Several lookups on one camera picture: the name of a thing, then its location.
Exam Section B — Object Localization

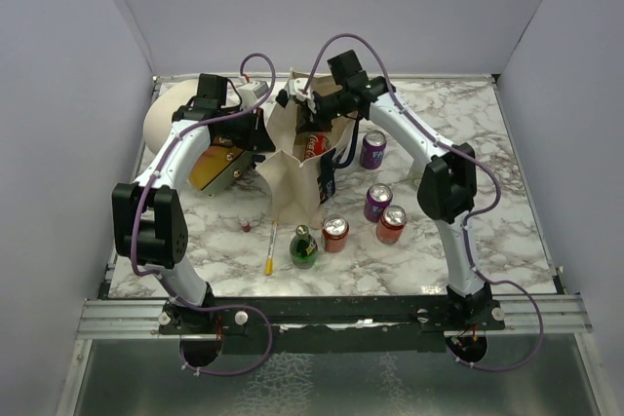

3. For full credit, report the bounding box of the small red vial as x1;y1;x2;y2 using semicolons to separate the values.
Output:
240;218;251;232

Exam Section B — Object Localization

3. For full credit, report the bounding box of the purple soda can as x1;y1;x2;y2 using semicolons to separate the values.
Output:
360;130;387;170
364;183;393;223

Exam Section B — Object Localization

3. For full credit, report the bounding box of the purple soda can front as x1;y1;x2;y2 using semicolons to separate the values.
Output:
364;183;393;223

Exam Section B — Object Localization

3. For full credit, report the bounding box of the green glass bottle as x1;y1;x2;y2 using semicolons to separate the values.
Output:
289;225;319;269

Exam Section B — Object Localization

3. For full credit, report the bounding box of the red soda can front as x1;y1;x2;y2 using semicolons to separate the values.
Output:
322;214;349;253

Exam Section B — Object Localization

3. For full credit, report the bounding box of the purple soda can rear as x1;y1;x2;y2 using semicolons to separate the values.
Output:
360;130;387;170

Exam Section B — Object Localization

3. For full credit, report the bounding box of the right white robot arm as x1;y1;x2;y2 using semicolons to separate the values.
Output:
280;50;492;329

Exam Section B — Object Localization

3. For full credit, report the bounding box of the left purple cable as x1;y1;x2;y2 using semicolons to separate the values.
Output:
130;52;277;378

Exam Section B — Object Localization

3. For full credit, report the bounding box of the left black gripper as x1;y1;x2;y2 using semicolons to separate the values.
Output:
219;104;275;151

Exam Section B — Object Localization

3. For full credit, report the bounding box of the red soda can right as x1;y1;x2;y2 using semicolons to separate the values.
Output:
375;205;407;245

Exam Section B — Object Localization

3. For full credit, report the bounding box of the red soda can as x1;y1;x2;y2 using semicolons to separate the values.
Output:
322;214;349;253
375;205;407;245

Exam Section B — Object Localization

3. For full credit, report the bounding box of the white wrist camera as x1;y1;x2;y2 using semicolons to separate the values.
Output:
236;80;269;109
286;78;314;106

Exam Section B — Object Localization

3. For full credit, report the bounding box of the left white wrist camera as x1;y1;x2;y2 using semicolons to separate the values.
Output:
236;80;269;109

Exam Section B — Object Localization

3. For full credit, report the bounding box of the cream canvas tote bag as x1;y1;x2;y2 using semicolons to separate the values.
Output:
256;71;356;228

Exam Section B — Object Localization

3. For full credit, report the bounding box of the red cola can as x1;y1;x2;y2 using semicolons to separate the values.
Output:
303;132;332;161

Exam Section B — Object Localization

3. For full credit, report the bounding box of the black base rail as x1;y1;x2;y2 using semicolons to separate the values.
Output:
159;295;505;355

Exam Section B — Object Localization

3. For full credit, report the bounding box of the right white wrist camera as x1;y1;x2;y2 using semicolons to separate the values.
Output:
286;78;314;106

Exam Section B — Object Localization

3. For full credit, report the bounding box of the yellow white marker pen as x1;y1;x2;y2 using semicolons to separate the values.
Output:
264;221;279;276

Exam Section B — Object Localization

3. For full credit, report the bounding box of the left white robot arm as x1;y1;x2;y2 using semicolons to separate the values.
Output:
111;74;275;333

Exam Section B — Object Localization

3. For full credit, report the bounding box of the clear glass bottle right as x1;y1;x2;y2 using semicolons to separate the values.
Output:
409;162;424;187

